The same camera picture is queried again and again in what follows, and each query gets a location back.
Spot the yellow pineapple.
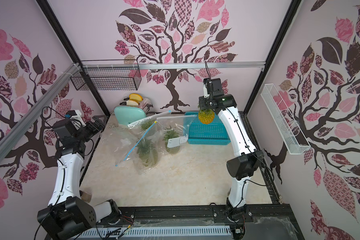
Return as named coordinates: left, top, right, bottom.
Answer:
left=198, top=104, right=216, bottom=125

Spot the blue-zip zip-top bag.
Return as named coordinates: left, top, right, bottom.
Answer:
left=115, top=120, right=161, bottom=175

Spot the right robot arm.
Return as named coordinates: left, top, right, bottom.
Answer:
left=199, top=78, right=265, bottom=223

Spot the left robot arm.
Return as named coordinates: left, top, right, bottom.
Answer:
left=37, top=110, right=121, bottom=240

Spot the mint green toaster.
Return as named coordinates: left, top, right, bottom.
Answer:
left=114, top=106, right=147, bottom=126

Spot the teal plastic basket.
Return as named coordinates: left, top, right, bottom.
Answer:
left=188, top=115, right=231, bottom=146

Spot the yellow bread slice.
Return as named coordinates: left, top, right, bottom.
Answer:
left=129, top=94, right=144, bottom=102

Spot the brown jar at left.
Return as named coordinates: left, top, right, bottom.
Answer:
left=81, top=192, right=92, bottom=203

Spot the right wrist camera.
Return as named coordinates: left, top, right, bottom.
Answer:
left=203, top=78, right=214, bottom=98

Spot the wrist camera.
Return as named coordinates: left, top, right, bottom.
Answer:
left=203, top=78, right=214, bottom=98
left=65, top=110, right=86, bottom=127

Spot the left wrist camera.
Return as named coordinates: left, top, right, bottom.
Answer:
left=65, top=110, right=86, bottom=127

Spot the black wire wall basket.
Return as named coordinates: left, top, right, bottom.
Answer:
left=70, top=60, right=143, bottom=91

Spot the clear acrylic wall shelf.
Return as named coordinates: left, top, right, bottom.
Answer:
left=261, top=84, right=311, bottom=155

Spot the white slotted cable duct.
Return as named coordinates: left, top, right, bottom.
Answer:
left=70, top=226, right=232, bottom=240

